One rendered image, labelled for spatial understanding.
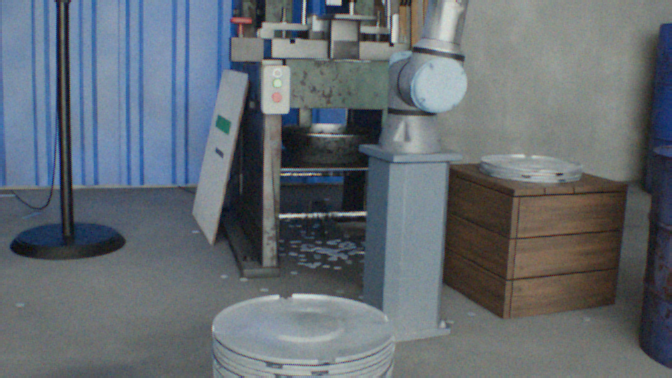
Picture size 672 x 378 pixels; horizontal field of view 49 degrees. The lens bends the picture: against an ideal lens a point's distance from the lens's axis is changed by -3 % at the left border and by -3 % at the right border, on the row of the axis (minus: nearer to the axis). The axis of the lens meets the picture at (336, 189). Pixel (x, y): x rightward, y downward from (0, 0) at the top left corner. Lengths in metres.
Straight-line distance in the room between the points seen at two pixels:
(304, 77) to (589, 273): 0.99
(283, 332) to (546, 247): 1.02
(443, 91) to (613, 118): 2.86
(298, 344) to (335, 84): 1.26
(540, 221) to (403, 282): 0.43
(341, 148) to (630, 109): 2.41
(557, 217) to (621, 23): 2.49
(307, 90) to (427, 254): 0.71
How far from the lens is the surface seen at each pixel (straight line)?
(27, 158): 3.65
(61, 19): 2.58
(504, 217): 1.98
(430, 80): 1.60
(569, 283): 2.12
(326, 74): 2.28
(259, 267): 2.27
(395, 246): 1.77
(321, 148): 2.40
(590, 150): 4.36
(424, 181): 1.76
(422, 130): 1.76
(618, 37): 4.40
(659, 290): 1.85
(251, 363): 1.11
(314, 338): 1.17
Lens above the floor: 0.69
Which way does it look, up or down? 11 degrees down
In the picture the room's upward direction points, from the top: 2 degrees clockwise
